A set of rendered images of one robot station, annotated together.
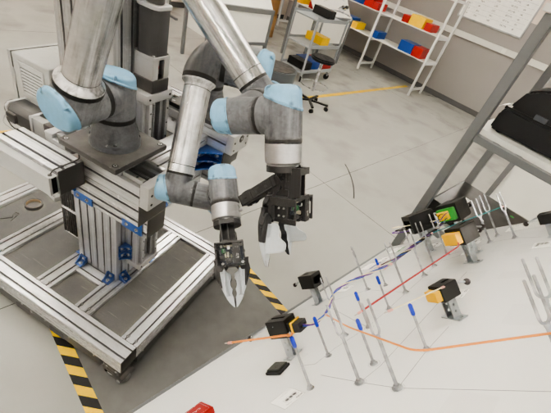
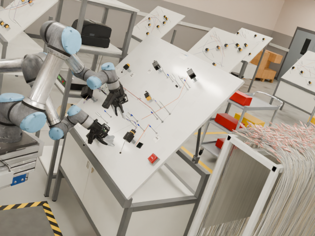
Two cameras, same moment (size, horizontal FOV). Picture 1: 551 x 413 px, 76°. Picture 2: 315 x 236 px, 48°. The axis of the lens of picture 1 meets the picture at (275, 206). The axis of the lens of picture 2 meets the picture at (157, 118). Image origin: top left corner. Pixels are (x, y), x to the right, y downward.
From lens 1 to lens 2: 1.92 m
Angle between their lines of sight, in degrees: 66
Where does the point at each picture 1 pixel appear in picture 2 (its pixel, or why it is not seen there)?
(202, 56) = (38, 67)
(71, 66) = (46, 96)
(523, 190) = not seen: hidden behind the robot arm
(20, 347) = not seen: outside the picture
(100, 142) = (18, 136)
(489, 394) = (181, 99)
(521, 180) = (14, 55)
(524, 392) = (183, 95)
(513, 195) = not seen: hidden behind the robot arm
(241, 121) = (105, 80)
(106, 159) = (26, 141)
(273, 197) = (119, 97)
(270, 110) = (112, 72)
